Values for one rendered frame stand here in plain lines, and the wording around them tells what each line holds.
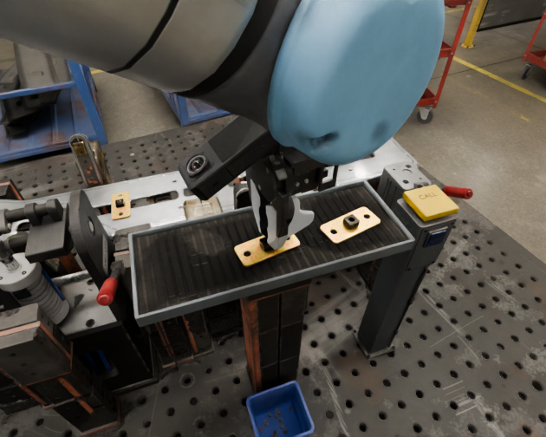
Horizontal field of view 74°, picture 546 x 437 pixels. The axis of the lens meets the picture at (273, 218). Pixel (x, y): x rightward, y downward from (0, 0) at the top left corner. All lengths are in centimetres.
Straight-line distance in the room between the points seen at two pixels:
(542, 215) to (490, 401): 188
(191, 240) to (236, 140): 20
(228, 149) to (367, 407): 68
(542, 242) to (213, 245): 223
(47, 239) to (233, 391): 51
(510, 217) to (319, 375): 193
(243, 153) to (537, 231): 235
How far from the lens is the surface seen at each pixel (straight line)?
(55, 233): 60
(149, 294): 47
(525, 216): 267
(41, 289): 67
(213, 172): 35
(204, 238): 51
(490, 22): 528
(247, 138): 35
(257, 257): 48
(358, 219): 52
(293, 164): 37
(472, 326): 107
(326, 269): 47
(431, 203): 60
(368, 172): 91
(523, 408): 102
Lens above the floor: 153
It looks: 45 degrees down
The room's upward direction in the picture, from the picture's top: straight up
